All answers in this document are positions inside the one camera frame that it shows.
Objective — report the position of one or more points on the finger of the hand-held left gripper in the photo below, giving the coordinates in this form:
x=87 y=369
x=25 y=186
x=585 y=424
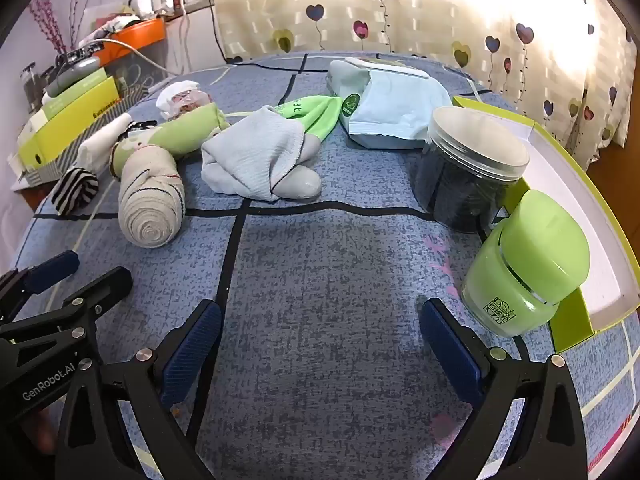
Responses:
x=107 y=285
x=52 y=270

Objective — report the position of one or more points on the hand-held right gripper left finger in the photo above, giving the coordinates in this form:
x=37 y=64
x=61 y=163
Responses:
x=195 y=345

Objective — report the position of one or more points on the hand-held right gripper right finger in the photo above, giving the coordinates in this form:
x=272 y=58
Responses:
x=450 y=350

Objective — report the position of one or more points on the black white striped sock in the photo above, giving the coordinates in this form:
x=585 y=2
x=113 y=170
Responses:
x=137 y=127
x=75 y=190

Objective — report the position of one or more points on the beige sock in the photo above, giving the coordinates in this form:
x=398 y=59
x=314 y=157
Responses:
x=150 y=200

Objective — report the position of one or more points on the white gauze cloth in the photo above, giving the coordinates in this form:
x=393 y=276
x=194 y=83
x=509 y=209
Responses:
x=102 y=142

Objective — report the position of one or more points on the light green cloth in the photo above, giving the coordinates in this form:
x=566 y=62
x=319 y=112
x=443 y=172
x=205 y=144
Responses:
x=192 y=130

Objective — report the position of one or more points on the white box with lime rim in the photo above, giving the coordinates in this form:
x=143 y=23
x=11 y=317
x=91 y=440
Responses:
x=600 y=240

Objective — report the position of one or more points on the light blue knitted cloth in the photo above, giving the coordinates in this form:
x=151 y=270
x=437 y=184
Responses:
x=250 y=155

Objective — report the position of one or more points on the blue face mask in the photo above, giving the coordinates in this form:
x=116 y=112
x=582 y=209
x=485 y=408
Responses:
x=400 y=110

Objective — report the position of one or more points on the light green jar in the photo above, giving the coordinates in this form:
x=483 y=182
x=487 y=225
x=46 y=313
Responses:
x=500 y=290

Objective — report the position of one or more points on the striped cardboard box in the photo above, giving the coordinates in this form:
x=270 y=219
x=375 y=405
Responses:
x=45 y=172

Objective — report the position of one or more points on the lime green cardboard box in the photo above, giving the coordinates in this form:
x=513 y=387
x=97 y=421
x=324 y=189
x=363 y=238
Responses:
x=75 y=125

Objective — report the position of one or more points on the blue checked bed sheet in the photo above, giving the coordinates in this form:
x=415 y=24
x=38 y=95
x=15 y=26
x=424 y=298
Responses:
x=325 y=260

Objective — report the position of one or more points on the clear jar with dark contents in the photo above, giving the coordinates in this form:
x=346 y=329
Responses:
x=460 y=180

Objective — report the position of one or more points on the green and white flat box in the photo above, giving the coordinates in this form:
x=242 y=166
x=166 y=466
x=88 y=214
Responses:
x=75 y=91

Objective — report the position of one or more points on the dark glass jar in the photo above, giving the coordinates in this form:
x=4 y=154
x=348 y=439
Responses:
x=31 y=85

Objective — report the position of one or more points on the grey oval case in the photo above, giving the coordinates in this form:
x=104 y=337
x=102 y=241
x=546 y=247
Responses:
x=75 y=72

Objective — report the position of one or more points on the black power strip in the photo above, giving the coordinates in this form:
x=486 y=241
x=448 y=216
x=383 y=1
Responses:
x=82 y=52

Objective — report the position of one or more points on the wooden wardrobe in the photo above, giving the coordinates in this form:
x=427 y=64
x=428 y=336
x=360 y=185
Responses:
x=615 y=175

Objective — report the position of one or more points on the red decorative branches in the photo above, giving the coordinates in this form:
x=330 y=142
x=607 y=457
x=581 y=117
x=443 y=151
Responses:
x=47 y=25

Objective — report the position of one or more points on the orange tray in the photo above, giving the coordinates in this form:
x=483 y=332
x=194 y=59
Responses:
x=140 y=35

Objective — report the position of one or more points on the pile of small household items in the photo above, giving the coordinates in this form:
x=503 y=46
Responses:
x=125 y=17

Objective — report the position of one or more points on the heart print curtain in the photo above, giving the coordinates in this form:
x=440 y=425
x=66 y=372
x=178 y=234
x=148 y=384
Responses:
x=425 y=20

